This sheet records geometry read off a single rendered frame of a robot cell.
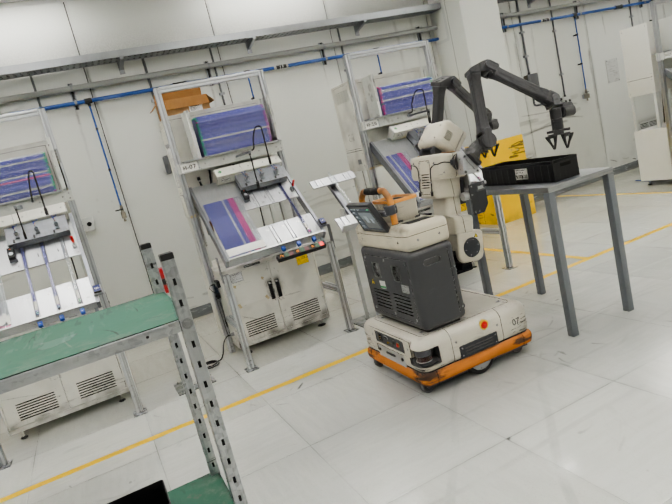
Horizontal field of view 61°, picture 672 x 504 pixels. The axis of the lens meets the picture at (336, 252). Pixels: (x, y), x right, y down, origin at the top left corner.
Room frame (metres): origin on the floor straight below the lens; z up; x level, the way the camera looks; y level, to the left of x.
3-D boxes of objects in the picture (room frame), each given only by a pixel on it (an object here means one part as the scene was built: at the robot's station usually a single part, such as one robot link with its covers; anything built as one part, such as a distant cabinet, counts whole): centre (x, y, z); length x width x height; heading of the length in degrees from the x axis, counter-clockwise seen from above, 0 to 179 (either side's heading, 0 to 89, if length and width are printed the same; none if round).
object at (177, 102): (4.33, 0.72, 1.82); 0.68 x 0.30 x 0.20; 113
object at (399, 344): (2.76, -0.16, 0.23); 0.41 x 0.02 x 0.08; 21
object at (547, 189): (3.18, -1.18, 0.40); 0.70 x 0.45 x 0.80; 21
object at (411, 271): (2.87, -0.37, 0.59); 0.55 x 0.34 x 0.83; 21
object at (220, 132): (4.10, 0.50, 1.52); 0.51 x 0.13 x 0.27; 113
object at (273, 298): (4.19, 0.60, 0.31); 0.70 x 0.65 x 0.62; 113
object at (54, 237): (3.47, 1.85, 0.66); 1.01 x 0.73 x 1.31; 23
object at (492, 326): (2.90, -0.46, 0.16); 0.67 x 0.64 x 0.25; 111
